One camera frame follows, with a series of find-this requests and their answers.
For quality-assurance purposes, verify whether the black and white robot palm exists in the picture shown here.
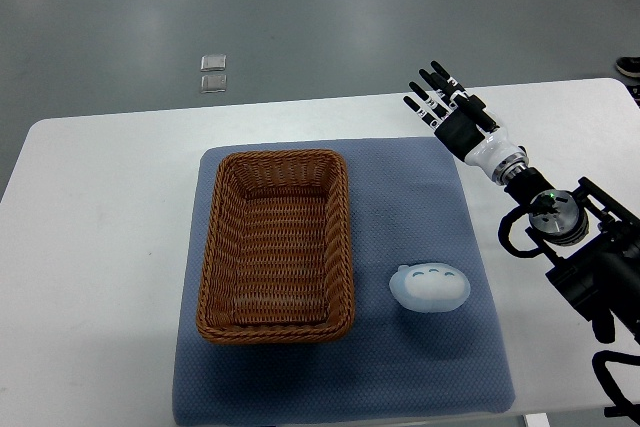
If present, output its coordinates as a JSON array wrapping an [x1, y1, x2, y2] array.
[[403, 60, 525, 167]]

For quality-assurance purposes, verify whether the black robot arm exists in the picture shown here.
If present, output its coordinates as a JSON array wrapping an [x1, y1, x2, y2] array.
[[405, 63, 639, 420]]

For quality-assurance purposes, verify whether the brown wicker basket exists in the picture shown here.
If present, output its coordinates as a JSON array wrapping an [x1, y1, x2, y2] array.
[[196, 149, 355, 345]]

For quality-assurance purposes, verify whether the blue quilted mat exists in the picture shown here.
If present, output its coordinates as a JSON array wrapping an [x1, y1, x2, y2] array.
[[173, 137, 515, 426]]

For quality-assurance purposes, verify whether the black shoe at right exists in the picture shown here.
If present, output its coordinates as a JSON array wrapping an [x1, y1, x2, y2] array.
[[615, 57, 640, 78]]

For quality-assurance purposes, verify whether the lower metal floor plate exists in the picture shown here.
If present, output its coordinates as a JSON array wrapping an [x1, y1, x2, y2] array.
[[200, 74, 227, 93]]

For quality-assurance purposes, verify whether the metal floor plate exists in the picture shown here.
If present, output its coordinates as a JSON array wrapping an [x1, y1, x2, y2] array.
[[200, 54, 227, 72], [200, 74, 227, 93]]

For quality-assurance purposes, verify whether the upper metal floor plate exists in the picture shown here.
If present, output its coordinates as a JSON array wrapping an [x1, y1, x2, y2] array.
[[200, 54, 227, 72]]

